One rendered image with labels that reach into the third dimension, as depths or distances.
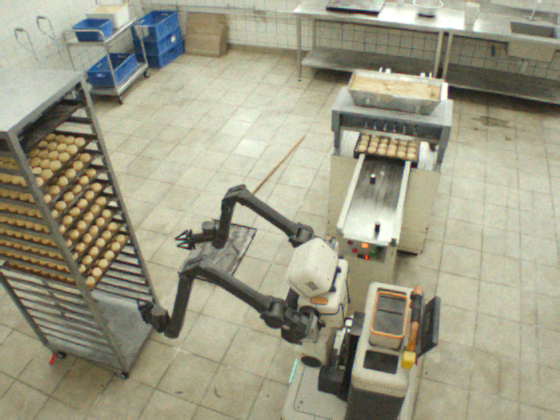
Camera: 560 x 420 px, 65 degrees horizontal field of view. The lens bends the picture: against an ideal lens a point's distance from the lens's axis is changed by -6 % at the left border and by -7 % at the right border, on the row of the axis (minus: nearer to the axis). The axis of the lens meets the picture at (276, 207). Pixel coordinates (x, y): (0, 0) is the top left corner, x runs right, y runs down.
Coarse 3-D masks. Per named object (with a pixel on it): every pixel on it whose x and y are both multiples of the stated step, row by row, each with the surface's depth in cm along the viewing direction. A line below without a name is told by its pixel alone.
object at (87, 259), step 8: (112, 224) 244; (120, 224) 246; (104, 232) 240; (112, 232) 242; (96, 240) 235; (104, 240) 238; (96, 248) 231; (8, 256) 232; (16, 256) 230; (24, 256) 228; (88, 256) 227; (40, 264) 227; (48, 264) 224; (56, 264) 225; (88, 264) 225; (64, 272) 222; (80, 272) 220
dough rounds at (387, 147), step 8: (360, 136) 308; (368, 136) 306; (376, 136) 305; (360, 144) 300; (368, 144) 301; (376, 144) 297; (384, 144) 297; (392, 144) 297; (400, 144) 297; (408, 144) 299; (416, 144) 299; (368, 152) 294; (376, 152) 294; (384, 152) 291; (392, 152) 290; (400, 152) 290; (408, 152) 292; (416, 152) 292
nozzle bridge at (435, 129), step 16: (336, 112) 283; (352, 112) 279; (368, 112) 278; (384, 112) 277; (400, 112) 277; (432, 112) 276; (448, 112) 275; (336, 128) 290; (352, 128) 290; (368, 128) 289; (400, 128) 285; (432, 128) 278; (448, 128) 265; (336, 144) 310
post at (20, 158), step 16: (16, 144) 163; (16, 160) 167; (32, 176) 174; (32, 192) 177; (48, 208) 186; (48, 224) 189; (64, 240) 198; (64, 256) 202; (80, 288) 217; (96, 320) 235; (112, 336) 248; (128, 368) 270
